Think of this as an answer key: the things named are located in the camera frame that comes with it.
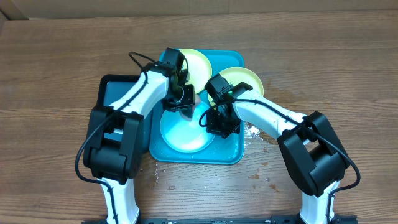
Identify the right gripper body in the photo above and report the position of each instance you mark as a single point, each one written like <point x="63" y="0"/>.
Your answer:
<point x="221" y="124"/>

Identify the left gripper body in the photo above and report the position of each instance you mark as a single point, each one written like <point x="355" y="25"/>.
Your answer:
<point x="183" y="98"/>

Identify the yellow-green plate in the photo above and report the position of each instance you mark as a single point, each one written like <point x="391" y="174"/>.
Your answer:
<point x="199" y="68"/>
<point x="236" y="75"/>

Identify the light blue plate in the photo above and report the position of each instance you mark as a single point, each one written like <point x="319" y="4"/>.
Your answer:
<point x="183" y="135"/>

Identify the orange green scrub sponge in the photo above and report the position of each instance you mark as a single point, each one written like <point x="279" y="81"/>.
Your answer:
<point x="188" y="115"/>

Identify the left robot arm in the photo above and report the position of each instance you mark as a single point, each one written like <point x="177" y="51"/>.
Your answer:
<point x="112" y="151"/>

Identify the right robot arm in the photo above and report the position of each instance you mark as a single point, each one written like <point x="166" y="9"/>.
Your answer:
<point x="314" y="156"/>

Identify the teal plastic tray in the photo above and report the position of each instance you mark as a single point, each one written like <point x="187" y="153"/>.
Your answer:
<point x="219" y="151"/>

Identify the black plastic tray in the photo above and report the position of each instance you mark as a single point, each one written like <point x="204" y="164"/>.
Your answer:
<point x="113" y="87"/>

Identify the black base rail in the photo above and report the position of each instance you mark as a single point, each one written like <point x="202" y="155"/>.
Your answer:
<point x="276" y="219"/>

